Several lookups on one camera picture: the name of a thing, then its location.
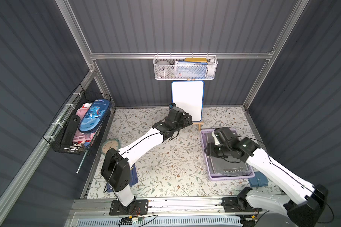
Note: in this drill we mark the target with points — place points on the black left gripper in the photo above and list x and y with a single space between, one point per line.
182 114

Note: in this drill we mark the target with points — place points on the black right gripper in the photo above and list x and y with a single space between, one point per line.
212 150

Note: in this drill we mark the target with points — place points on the plain grey pillowcase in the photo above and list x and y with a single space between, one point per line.
229 169

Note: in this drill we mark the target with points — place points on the purple plastic basket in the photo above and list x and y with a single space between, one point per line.
205 136

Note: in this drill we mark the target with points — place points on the navy striped pillowcase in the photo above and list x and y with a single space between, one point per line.
133 179

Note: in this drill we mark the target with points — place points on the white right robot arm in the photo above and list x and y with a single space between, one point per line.
302 202

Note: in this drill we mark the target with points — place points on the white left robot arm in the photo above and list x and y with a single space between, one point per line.
117 163

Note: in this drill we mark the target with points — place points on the yellow case in basket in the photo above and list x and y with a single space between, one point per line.
199 60

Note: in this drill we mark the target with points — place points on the small wooden easel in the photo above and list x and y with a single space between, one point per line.
199 124

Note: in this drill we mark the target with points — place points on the blue framed whiteboard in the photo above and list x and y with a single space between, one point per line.
189 96

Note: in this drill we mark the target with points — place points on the small blue wallet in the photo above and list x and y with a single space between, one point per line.
259 180

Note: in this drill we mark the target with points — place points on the blue white booklet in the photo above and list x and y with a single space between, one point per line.
190 70

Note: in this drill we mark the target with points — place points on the white tape roll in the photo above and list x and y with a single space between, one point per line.
162 68

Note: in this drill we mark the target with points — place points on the green round clock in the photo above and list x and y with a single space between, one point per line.
109 144

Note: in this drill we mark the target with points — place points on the blue shark pencil case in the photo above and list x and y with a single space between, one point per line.
97 114

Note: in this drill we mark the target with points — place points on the pink pouch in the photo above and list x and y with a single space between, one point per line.
81 137

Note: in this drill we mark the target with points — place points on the black remote control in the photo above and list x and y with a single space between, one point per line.
70 131

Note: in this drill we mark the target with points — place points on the metal rod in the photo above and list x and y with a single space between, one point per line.
82 160

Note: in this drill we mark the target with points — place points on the white mesh wall basket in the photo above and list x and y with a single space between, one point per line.
210 73

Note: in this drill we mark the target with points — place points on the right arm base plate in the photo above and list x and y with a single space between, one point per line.
234 204

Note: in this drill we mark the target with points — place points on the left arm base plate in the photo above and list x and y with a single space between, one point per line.
136 207

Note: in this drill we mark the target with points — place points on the black wire wall basket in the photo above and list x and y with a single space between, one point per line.
80 98

